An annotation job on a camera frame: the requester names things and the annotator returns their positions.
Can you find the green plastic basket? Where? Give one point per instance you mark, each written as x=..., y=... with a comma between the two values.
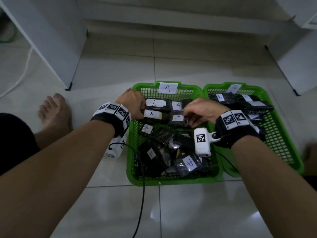
x=282, y=141
x=173, y=181

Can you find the person's right foot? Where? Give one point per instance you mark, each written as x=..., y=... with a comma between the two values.
x=310, y=158

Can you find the person's right forearm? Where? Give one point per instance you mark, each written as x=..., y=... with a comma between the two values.
x=272, y=185

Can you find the white desk cabinet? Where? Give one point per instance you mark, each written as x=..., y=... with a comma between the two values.
x=297, y=61

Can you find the white desk side panel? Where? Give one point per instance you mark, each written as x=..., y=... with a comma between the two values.
x=49, y=34

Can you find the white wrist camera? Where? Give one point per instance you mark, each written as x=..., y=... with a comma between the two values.
x=203, y=148
x=115, y=149

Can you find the person's left hand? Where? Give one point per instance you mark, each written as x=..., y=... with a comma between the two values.
x=132, y=104

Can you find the person's left forearm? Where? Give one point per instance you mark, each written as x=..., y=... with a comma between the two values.
x=54, y=175

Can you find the person's right hand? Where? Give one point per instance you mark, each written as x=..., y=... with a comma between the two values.
x=206, y=110

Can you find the black wristband with marker tags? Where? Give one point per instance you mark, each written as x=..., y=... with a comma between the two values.
x=109, y=121
x=235, y=136

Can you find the person's left leg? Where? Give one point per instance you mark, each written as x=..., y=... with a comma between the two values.
x=52, y=137

